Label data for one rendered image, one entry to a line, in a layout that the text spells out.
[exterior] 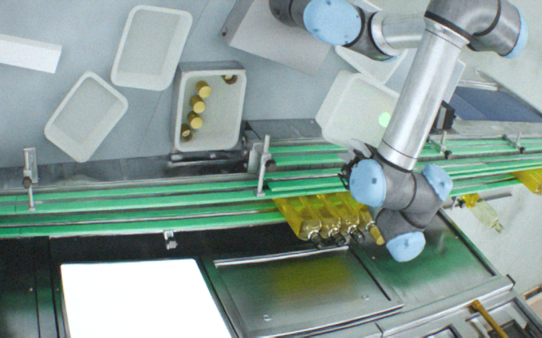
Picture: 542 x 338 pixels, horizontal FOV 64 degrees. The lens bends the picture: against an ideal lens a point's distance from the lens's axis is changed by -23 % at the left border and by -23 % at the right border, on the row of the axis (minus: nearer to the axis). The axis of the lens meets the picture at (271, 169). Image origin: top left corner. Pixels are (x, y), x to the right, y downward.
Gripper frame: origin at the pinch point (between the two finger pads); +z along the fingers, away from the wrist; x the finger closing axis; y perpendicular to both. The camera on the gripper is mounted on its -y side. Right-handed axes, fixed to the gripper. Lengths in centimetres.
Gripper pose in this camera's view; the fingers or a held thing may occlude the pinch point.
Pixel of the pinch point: (355, 145)
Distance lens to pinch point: 128.2
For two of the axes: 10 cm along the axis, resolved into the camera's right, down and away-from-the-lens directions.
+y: -8.4, -2.1, -5.0
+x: -4.7, 7.5, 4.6
